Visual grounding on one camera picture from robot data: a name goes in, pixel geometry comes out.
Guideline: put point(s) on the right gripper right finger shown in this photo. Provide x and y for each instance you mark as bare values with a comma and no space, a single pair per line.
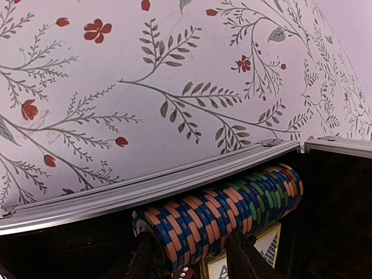
244,261

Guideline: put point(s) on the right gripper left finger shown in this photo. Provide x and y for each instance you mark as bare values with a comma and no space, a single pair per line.
141,264

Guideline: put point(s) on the row of poker chips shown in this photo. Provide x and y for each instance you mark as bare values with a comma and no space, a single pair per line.
193,227

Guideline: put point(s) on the boxed card deck in case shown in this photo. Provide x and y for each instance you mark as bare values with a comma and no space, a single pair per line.
265,242

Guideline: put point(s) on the red dice in case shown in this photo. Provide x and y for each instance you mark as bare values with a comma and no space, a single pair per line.
184,273

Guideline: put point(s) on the aluminium poker chip case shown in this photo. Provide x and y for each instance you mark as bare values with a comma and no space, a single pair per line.
327,236

